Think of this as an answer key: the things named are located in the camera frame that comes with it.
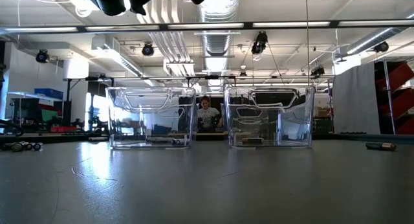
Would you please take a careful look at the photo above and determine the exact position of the clear plastic bin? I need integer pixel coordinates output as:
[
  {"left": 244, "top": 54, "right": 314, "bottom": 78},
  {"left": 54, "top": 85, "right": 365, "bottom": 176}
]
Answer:
[
  {"left": 224, "top": 85, "right": 316, "bottom": 150},
  {"left": 105, "top": 86, "right": 197, "bottom": 150}
]

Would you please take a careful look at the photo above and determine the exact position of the black ceiling spotlight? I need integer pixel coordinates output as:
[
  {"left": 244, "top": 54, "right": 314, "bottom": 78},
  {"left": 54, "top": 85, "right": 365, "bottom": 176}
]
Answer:
[
  {"left": 310, "top": 65, "right": 326, "bottom": 78},
  {"left": 251, "top": 31, "right": 269, "bottom": 56},
  {"left": 373, "top": 41, "right": 390, "bottom": 54},
  {"left": 35, "top": 49, "right": 51, "bottom": 65},
  {"left": 141, "top": 42, "right": 155, "bottom": 58}
]

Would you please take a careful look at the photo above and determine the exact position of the blue storage crate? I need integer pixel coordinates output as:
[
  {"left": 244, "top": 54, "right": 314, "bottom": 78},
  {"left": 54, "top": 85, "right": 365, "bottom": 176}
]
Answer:
[{"left": 34, "top": 87, "right": 65, "bottom": 100}]

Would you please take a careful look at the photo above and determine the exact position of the white table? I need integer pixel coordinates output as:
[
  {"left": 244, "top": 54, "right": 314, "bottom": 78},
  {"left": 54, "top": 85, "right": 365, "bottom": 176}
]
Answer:
[{"left": 6, "top": 91, "right": 65, "bottom": 104}]

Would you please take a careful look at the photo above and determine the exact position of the black partition panel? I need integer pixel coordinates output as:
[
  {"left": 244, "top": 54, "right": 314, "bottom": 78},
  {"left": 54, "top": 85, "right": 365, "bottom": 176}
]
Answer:
[{"left": 179, "top": 91, "right": 296, "bottom": 134}]

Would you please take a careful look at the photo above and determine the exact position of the green box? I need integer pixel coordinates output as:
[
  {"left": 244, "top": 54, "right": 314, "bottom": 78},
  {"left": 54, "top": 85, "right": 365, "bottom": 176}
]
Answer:
[{"left": 40, "top": 109, "right": 60, "bottom": 123}]

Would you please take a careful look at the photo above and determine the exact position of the person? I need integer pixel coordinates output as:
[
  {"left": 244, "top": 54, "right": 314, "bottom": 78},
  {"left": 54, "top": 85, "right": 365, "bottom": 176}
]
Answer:
[{"left": 196, "top": 95, "right": 225, "bottom": 133}]

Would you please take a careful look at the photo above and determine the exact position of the red tray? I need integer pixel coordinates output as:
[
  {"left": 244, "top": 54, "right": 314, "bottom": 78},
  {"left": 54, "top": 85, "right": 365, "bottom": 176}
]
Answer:
[{"left": 50, "top": 125, "right": 78, "bottom": 133}]

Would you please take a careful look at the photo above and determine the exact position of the red shelf rack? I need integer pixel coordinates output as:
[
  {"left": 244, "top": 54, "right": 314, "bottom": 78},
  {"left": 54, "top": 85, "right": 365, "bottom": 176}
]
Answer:
[{"left": 374, "top": 58, "right": 414, "bottom": 136}]

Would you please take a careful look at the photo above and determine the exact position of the silver ceiling duct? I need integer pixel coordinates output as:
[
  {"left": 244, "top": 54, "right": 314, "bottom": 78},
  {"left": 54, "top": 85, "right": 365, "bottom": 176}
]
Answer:
[{"left": 195, "top": 0, "right": 242, "bottom": 93}]

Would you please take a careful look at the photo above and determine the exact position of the black aluminium table frame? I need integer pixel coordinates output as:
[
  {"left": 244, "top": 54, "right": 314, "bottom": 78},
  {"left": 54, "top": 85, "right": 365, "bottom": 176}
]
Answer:
[{"left": 0, "top": 132, "right": 414, "bottom": 144}]

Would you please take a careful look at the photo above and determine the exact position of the black cable loop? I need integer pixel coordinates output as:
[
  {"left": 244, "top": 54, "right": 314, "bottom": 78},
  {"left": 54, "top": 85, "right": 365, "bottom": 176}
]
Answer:
[{"left": 0, "top": 118, "right": 26, "bottom": 137}]

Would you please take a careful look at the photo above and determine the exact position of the thin hanging cable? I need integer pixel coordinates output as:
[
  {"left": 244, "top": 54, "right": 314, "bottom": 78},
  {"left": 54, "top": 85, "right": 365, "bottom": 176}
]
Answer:
[{"left": 305, "top": 0, "right": 311, "bottom": 87}]

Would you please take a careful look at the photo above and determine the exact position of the black overhead frame bar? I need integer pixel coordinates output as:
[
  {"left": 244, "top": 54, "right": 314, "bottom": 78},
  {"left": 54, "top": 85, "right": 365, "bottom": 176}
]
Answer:
[{"left": 0, "top": 20, "right": 414, "bottom": 34}]

